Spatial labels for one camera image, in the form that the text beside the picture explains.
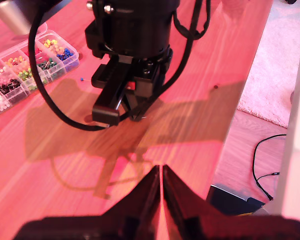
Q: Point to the white furniture panel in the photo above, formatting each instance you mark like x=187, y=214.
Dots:
x=297, y=150

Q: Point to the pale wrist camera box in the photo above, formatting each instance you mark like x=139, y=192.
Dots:
x=10, y=15

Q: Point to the dark blue box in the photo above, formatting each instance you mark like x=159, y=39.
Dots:
x=230, y=202

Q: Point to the pale shaggy rug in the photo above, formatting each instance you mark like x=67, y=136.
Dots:
x=272, y=75

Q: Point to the clear plastic pin organiser box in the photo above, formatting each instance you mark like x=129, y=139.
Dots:
x=15, y=82

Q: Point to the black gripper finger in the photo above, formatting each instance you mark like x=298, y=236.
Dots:
x=140, y=207
x=185, y=210
x=132, y=100
x=148, y=87

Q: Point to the blue-headed pin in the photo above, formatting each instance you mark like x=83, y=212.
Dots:
x=82, y=79

